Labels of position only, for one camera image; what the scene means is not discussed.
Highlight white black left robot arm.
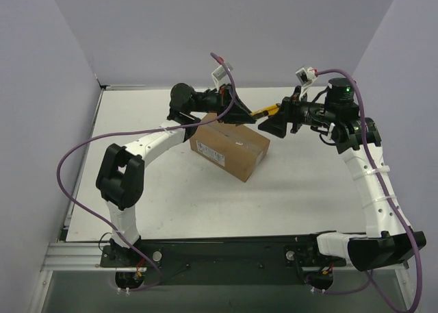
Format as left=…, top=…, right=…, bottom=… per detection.
left=96, top=83, right=256, bottom=266

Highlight brown cardboard express box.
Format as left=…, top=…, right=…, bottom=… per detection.
left=190, top=113, right=270, bottom=182

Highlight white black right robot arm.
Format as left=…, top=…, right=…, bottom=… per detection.
left=258, top=77, right=426, bottom=271

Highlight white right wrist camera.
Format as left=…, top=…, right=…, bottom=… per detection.
left=295, top=66, right=318, bottom=101

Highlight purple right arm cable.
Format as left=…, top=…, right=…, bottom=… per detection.
left=307, top=68, right=424, bottom=313

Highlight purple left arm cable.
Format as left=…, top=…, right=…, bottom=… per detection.
left=56, top=52, right=237, bottom=292

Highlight aluminium front frame rail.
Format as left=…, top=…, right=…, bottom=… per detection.
left=40, top=239, right=410, bottom=273

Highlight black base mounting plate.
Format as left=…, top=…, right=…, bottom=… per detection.
left=100, top=241, right=346, bottom=288

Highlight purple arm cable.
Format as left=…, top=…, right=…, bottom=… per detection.
left=307, top=68, right=424, bottom=313
left=56, top=52, right=237, bottom=292

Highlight yellow utility knife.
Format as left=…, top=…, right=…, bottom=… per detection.
left=251, top=103, right=281, bottom=119

